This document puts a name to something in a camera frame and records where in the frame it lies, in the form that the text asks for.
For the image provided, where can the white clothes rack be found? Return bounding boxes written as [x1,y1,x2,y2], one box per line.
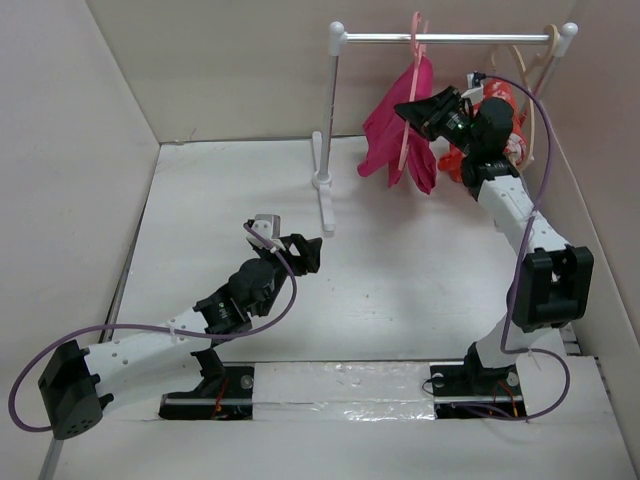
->
[311,21,579,236]

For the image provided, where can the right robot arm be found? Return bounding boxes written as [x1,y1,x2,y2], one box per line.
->
[394,87,594,394]

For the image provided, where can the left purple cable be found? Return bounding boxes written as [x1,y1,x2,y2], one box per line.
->
[8,222,298,433]

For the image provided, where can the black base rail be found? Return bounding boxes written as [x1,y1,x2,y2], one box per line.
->
[159,361,526,422]

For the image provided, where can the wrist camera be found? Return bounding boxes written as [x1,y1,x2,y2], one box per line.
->
[247,214,284,250]
[461,72,486,105]

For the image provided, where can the purple cable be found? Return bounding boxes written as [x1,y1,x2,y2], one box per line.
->
[459,73,572,423]
[8,222,298,433]

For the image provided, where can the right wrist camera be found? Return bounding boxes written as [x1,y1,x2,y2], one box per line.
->
[461,72,486,105]

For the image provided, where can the beige wooden hanger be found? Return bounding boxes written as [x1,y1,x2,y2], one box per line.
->
[484,24,560,173]

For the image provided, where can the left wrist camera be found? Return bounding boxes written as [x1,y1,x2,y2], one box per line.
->
[247,214,284,250]

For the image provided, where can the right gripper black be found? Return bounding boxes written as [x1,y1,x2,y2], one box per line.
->
[393,85,481,157]

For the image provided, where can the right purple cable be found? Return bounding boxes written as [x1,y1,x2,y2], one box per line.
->
[459,73,572,423]

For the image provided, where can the orange white patterned garment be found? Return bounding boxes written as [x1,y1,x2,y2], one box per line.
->
[463,78,530,171]

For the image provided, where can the pink plastic hanger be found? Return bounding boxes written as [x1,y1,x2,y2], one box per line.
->
[388,11,429,187]

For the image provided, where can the pink trousers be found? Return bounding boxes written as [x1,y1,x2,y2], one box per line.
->
[357,57,437,194]

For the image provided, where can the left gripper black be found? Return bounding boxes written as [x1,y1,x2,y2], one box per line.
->
[252,234,318,317]

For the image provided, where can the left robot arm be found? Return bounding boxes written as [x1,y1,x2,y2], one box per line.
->
[38,234,323,440]

